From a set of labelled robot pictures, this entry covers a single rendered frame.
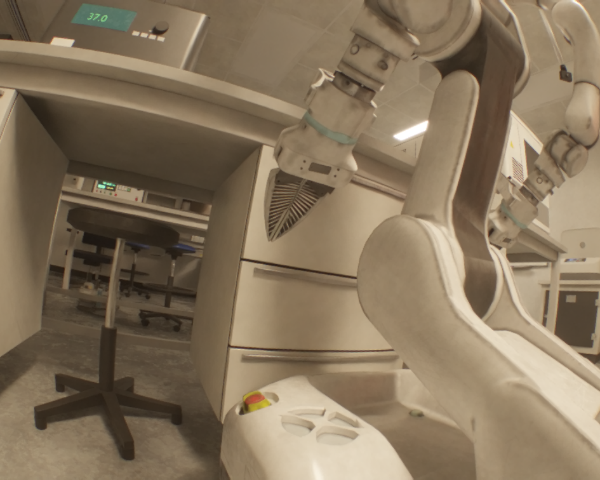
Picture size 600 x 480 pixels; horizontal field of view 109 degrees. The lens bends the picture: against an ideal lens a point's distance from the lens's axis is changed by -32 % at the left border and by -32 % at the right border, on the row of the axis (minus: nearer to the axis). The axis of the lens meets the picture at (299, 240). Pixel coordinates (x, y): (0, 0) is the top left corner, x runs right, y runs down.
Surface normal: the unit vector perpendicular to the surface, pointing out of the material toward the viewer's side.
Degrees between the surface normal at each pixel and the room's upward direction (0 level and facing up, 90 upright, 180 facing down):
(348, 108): 113
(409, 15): 148
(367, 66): 135
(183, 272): 90
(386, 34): 141
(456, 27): 109
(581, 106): 82
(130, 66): 90
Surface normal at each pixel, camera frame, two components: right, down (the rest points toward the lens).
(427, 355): -0.90, -0.15
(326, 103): -0.61, 0.28
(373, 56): -0.18, 0.58
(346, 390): 0.46, -0.40
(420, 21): 0.13, 0.80
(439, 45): -0.87, 0.21
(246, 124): 0.44, -0.06
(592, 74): -0.50, 0.11
